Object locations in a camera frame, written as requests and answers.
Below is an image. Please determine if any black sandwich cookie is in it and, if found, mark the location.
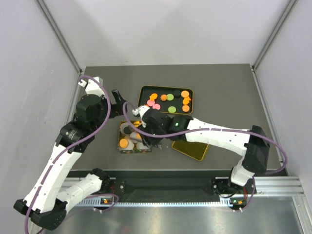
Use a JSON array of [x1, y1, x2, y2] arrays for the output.
[[123, 126, 132, 136]]

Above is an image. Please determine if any orange spiky cookie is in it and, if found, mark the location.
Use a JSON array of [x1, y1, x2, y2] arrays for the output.
[[160, 95, 167, 101]]

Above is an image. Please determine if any orange round cookie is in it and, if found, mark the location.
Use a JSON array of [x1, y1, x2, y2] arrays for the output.
[[119, 138, 129, 149], [182, 105, 190, 112], [181, 90, 190, 98]]

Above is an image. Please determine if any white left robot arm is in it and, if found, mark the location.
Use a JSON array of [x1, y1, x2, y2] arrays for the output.
[[14, 75, 125, 233]]

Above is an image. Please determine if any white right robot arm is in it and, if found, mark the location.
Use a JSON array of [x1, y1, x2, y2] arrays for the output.
[[132, 105, 270, 195]]

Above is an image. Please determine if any pink round cookie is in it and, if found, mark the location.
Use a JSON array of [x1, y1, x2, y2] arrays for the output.
[[147, 100, 155, 107], [152, 103, 160, 110]]

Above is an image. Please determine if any white paper cup top left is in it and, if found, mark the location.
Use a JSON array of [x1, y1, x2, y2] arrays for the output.
[[120, 122, 134, 135]]

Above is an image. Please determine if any white paper cup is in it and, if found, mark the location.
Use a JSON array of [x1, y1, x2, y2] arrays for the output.
[[119, 139, 135, 151], [136, 142, 151, 151], [129, 132, 142, 139], [120, 122, 134, 135]]

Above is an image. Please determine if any green round cookie lower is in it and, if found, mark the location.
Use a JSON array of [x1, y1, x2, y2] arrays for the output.
[[168, 106, 176, 114]]

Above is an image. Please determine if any green round cookie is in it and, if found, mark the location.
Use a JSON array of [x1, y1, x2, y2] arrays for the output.
[[168, 106, 176, 114], [167, 94, 174, 101]]

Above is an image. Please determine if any white paper cup centre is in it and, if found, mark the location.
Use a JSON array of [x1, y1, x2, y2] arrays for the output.
[[129, 132, 142, 139]]

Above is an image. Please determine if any white paper cup bottom right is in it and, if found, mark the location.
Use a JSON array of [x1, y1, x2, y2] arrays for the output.
[[136, 142, 151, 151]]

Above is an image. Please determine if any orange bird cookie left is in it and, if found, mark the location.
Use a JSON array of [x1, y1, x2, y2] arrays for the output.
[[149, 93, 158, 101]]

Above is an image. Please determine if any orange bird cookie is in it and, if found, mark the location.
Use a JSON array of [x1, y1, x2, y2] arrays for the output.
[[149, 93, 158, 101], [182, 97, 191, 105]]

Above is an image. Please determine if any black rectangular tray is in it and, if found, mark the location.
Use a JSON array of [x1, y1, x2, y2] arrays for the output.
[[138, 85, 194, 115]]

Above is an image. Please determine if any gold square cookie tin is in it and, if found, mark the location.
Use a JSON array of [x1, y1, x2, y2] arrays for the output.
[[117, 120, 152, 154]]

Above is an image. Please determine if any green round cookie upper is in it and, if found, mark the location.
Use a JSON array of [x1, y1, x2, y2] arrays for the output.
[[167, 94, 174, 101]]

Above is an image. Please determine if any white paper cup bottom left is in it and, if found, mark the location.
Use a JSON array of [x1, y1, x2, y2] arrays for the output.
[[119, 139, 135, 151]]

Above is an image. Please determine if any black round cookie on tray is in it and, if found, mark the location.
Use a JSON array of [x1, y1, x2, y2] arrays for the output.
[[173, 90, 181, 98]]

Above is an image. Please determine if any orange bird cookie right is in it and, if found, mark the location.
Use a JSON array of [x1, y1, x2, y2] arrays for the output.
[[182, 97, 191, 105]]

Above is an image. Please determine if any gold square tin lid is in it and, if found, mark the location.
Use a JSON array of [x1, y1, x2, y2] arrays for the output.
[[172, 141, 210, 161]]

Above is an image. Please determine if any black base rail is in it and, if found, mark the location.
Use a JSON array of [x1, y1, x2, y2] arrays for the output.
[[68, 170, 288, 203]]

